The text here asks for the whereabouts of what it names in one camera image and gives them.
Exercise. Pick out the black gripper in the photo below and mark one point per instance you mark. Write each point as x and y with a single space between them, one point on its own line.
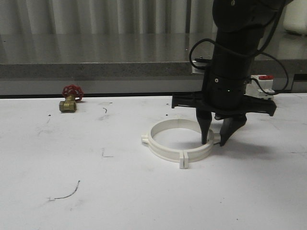
225 97

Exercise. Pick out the white half pipe clamp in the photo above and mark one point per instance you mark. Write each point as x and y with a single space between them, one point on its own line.
160 139

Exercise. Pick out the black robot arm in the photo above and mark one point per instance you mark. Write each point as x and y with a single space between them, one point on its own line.
244 30

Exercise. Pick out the grey stone counter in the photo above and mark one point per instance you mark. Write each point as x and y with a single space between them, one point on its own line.
82 57

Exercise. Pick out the white container on counter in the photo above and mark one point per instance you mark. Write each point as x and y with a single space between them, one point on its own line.
295 19

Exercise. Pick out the brass valve red handwheel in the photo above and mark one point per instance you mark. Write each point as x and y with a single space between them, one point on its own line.
72 95

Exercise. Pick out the white pleated curtain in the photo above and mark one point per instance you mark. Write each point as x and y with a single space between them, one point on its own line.
35 17

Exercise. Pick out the white circuit breaker red switch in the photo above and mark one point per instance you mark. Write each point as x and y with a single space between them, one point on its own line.
265 82

